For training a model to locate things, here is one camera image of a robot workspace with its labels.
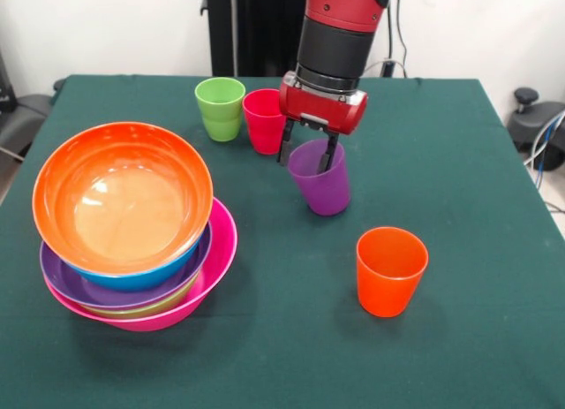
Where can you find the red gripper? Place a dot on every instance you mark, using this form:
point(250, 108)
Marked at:
point(322, 111)

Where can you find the purple cup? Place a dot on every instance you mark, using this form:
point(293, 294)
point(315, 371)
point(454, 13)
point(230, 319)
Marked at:
point(324, 192)

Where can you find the pink bowl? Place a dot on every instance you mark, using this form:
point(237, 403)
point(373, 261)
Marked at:
point(223, 245)

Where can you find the orange bowl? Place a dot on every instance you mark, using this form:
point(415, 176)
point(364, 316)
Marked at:
point(123, 197)

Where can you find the blue bowl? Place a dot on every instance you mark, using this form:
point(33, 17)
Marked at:
point(145, 278)

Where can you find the green bowl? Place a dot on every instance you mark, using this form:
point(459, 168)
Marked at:
point(141, 312)

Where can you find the purple bowl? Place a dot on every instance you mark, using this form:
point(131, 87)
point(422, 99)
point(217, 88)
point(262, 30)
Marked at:
point(66, 281)

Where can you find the red cup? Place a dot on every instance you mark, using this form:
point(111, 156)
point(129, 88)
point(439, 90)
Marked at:
point(262, 126)

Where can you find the green cup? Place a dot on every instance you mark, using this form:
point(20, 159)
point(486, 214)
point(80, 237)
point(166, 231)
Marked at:
point(220, 91)
point(223, 130)

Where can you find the black plug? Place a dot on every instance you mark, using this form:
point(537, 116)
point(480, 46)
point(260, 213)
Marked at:
point(388, 69)

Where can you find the orange cup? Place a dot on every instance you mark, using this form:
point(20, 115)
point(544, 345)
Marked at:
point(388, 285)

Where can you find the dark green tablecloth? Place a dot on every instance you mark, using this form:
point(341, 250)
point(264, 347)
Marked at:
point(463, 338)

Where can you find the black equipment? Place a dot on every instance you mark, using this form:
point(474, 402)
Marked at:
point(31, 108)

